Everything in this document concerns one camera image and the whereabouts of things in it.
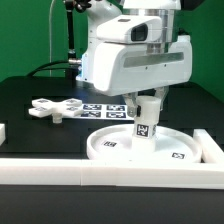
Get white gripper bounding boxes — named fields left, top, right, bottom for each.
left=93, top=35, right=192, bottom=117

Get white round table top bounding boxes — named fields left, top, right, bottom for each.
left=86, top=124, right=202, bottom=163

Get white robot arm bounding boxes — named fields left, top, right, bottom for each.
left=80, top=0, right=204, bottom=115

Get white marker sheet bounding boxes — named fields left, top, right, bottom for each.
left=76, top=104, right=132, bottom=120

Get white cross-shaped table base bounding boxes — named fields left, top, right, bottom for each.
left=28, top=98, right=84, bottom=124

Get white left fence block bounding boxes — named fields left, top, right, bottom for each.
left=0, top=123, right=6, bottom=146

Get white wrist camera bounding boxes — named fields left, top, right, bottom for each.
left=96, top=15, right=162, bottom=44

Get white right fence rail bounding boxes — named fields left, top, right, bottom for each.
left=193, top=129, right=224, bottom=165

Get white fence rail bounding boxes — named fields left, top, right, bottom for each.
left=193, top=129, right=224, bottom=165
left=0, top=158, right=224, bottom=190

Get black cables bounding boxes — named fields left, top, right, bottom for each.
left=26, top=59, right=83, bottom=78

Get grey flexible conduit cable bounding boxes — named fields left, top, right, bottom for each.
left=48, top=0, right=57, bottom=78

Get white front fence rail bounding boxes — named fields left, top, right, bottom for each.
left=0, top=158, right=224, bottom=190

